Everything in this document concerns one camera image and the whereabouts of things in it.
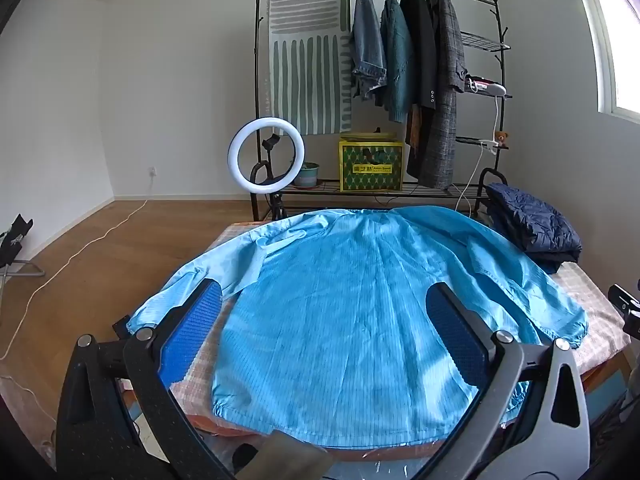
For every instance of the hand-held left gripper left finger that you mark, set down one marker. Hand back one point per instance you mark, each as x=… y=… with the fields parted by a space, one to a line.
x=192 y=332

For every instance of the black folding stool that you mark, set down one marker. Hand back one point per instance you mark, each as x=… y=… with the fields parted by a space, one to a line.
x=15 y=240

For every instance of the clear plastic bag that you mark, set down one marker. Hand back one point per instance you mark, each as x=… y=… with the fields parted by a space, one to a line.
x=380 y=465

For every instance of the black metal clothes rack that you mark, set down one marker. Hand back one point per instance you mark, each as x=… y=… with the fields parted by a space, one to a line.
x=258 y=60

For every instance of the teal jacket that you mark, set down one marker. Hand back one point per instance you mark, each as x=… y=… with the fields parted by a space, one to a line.
x=397 y=60

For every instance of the small potted plant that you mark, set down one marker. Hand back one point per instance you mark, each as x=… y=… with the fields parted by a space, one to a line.
x=306 y=176

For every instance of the black coat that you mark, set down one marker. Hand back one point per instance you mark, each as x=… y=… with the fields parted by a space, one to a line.
x=420 y=50

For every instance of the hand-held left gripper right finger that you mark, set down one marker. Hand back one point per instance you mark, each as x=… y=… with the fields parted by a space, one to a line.
x=457 y=335

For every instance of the blue denim jacket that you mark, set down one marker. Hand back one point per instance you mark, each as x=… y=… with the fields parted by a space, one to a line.
x=367 y=45

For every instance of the blue striped work coat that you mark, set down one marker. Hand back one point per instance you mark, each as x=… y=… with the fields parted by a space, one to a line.
x=350 y=310

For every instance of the window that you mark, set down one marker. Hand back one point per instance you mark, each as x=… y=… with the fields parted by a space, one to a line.
x=625 y=60

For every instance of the white clip lamp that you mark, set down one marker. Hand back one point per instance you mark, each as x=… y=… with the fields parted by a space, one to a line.
x=500 y=91

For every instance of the yellow green patterned box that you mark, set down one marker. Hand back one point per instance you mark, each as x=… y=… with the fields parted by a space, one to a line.
x=370 y=170

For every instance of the pink checked blanket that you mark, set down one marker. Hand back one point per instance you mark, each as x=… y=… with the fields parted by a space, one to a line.
x=595 y=305

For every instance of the small brown teddy bear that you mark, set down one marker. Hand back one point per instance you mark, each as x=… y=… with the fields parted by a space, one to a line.
x=502 y=140

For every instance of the orange scarf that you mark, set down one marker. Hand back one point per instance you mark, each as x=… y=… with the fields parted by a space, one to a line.
x=414 y=127

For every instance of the folded navy puffer jacket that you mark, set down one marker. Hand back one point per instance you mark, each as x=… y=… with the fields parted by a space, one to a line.
x=535 y=225

